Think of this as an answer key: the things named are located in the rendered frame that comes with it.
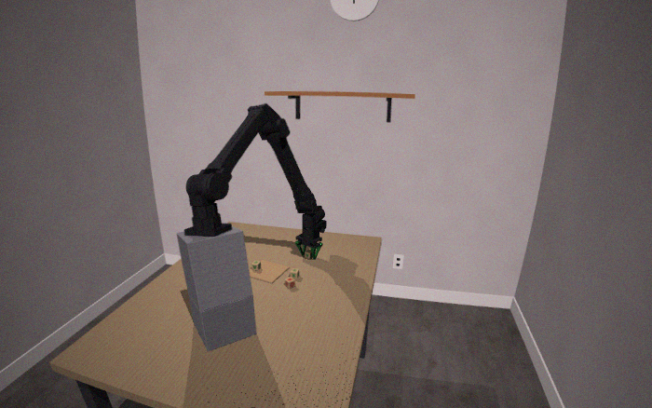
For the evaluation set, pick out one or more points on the tan flat mat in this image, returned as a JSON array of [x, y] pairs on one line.
[[268, 272]]

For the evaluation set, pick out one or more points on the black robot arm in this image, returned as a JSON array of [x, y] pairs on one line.
[[206, 189]]

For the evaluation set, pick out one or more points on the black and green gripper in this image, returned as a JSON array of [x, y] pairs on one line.
[[309, 240]]

